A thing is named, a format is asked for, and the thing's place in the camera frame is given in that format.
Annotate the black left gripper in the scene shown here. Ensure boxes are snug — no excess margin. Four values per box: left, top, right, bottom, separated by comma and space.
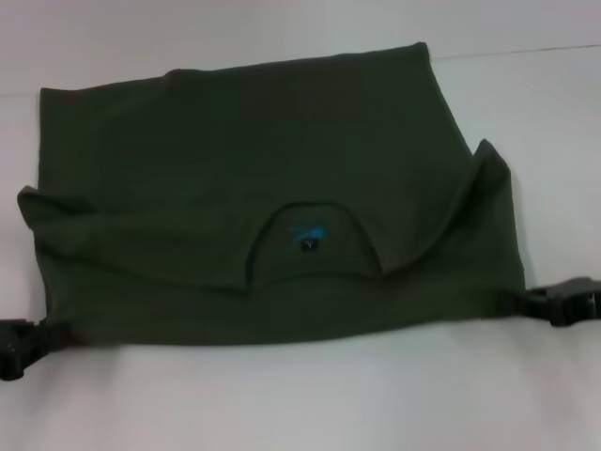
0, 319, 71, 381

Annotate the dark green FREE t-shirt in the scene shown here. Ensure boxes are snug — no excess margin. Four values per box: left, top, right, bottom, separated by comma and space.
16, 40, 527, 351

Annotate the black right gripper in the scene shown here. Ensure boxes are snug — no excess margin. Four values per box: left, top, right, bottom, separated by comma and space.
500, 277, 601, 328

